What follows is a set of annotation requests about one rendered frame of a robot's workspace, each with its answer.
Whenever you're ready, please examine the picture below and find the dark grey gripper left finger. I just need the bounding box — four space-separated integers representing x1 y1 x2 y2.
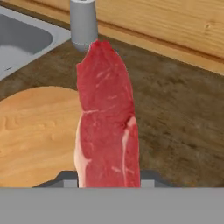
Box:
34 170 79 188

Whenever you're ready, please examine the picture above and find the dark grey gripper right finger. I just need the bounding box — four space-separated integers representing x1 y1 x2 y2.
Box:
139 170 173 188

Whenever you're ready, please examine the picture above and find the red raw meat steak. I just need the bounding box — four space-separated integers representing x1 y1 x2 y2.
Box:
73 39 142 188

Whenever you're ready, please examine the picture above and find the round wooden cutting board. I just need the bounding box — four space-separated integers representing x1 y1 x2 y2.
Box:
0 85 83 188

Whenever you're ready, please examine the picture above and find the grey steel sink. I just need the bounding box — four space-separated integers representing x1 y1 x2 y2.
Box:
0 6 72 81

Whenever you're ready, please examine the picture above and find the grey cylindrical tap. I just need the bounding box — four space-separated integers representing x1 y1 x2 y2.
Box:
69 0 99 54

